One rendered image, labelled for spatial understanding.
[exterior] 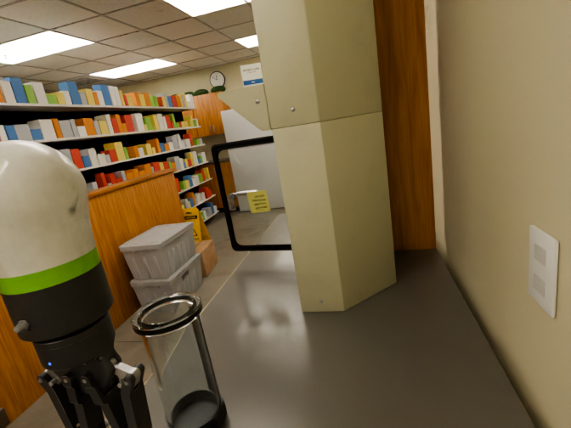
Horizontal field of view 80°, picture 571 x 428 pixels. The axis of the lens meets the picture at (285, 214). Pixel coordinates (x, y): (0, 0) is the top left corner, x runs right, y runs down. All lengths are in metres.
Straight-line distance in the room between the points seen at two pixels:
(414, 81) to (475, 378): 0.80
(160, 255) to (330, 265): 2.28
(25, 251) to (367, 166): 0.70
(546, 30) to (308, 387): 0.66
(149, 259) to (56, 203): 2.70
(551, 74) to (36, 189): 0.59
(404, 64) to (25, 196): 1.01
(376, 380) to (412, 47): 0.90
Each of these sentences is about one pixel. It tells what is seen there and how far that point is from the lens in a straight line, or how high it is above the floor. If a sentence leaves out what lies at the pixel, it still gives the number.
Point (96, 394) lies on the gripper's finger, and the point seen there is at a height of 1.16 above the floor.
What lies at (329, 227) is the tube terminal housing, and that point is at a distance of 0.81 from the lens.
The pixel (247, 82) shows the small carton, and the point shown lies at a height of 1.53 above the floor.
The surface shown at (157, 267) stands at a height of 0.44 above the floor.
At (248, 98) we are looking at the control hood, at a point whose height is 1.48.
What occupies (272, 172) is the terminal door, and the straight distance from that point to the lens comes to 1.14.
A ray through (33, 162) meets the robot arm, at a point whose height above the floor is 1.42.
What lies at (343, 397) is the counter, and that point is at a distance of 0.69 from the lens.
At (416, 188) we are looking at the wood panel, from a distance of 1.18.
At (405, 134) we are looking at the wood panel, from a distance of 1.15.
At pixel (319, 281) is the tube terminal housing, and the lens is 0.87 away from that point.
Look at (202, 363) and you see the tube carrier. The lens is 0.61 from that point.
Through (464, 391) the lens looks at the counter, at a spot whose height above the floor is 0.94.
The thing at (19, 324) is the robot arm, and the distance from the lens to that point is 0.42.
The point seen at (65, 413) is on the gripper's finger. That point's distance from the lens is 0.54.
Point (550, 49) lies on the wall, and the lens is 0.57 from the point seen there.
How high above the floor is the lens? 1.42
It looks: 15 degrees down
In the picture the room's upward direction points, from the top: 9 degrees counter-clockwise
